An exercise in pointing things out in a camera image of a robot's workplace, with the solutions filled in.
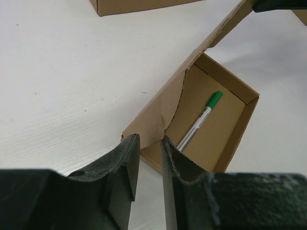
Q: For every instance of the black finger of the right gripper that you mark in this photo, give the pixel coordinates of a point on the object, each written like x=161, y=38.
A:
x=270, y=5

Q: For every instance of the green white marker pen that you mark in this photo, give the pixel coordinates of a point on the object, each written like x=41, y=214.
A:
x=210, y=104

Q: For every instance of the large closed cardboard box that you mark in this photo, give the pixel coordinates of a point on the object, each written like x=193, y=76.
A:
x=113, y=7

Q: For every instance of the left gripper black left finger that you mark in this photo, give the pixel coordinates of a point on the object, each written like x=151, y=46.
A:
x=95, y=197

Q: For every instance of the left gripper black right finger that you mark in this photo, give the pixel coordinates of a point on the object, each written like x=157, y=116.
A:
x=196, y=199

